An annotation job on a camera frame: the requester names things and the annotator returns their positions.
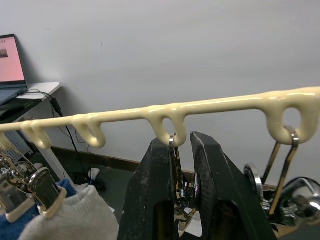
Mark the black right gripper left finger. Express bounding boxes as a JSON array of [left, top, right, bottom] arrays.
[[117, 138, 177, 240]]

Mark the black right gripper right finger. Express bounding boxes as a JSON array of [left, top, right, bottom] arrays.
[[190, 130, 279, 240]]

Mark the chrome metal hanger clip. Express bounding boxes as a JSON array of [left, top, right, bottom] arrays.
[[4, 146, 68, 220], [168, 133, 201, 237], [0, 159, 36, 223], [243, 125, 320, 230]]

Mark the cream plastic clip hanger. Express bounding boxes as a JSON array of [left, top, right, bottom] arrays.
[[0, 86, 320, 150]]

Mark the light grey sock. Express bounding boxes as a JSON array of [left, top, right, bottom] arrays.
[[18, 186, 120, 240]]

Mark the grey perforated metal panel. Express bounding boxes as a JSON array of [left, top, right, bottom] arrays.
[[3, 129, 35, 157]]

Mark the blue sock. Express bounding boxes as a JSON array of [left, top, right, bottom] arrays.
[[0, 178, 78, 240]]

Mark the white desk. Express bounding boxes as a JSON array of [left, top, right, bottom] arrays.
[[0, 81, 71, 187]]

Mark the black mouse pad green logo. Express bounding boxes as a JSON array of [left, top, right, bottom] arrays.
[[0, 98, 45, 121]]

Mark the laptop with pink screen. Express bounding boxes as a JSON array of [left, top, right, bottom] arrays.
[[0, 34, 28, 107]]

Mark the black power cable with adapter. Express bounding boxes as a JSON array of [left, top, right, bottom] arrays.
[[23, 88, 101, 191]]

